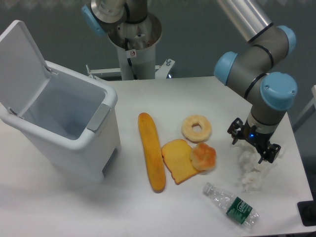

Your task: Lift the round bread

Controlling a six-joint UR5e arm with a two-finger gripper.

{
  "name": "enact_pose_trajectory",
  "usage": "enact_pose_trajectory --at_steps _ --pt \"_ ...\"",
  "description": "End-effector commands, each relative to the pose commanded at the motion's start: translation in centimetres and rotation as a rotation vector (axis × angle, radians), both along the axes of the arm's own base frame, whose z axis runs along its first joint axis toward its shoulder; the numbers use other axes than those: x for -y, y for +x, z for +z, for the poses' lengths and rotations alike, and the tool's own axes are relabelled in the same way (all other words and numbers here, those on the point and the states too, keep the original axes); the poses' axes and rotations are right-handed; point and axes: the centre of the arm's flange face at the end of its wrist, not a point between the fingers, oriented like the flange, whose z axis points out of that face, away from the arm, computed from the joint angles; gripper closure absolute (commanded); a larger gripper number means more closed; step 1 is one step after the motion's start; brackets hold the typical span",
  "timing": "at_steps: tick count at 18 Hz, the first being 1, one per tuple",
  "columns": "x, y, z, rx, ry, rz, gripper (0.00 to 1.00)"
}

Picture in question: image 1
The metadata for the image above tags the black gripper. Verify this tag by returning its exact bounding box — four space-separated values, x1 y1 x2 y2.
227 118 281 163

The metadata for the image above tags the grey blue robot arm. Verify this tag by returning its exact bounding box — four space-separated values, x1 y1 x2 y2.
81 0 297 162

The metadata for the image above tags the round brown bread roll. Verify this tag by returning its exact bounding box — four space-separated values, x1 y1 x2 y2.
190 142 216 170

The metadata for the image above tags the toast bread slice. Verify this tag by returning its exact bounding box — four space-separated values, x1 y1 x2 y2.
161 139 201 185

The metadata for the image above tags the long baguette bread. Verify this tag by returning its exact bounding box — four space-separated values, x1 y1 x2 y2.
138 113 166 193

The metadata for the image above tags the crumpled white tissue paper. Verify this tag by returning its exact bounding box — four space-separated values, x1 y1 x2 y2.
231 142 284 193

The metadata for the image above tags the clear plastic water bottle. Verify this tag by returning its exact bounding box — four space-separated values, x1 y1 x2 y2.
202 182 259 229

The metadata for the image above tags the black object at table edge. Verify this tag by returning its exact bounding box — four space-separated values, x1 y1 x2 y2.
297 200 316 227

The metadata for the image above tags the white open trash bin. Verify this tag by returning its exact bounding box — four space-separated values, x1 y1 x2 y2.
0 20 120 182

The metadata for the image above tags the ring shaped donut bread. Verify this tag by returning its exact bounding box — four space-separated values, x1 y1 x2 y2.
181 115 212 143

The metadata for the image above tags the white metal frame bracket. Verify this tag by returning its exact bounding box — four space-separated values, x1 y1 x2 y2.
86 59 175 81

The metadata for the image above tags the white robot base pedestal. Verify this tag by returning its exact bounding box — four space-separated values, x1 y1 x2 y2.
108 13 162 72

